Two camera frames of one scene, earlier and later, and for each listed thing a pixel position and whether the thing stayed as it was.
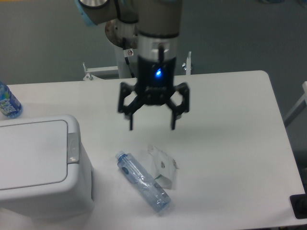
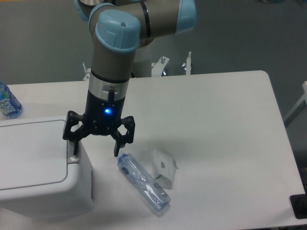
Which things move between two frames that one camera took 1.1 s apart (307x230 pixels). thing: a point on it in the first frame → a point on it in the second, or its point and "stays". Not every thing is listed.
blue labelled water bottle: x=10 y=106 stays
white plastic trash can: x=44 y=172 stays
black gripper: x=155 y=85 → x=101 y=116
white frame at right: x=301 y=105 stays
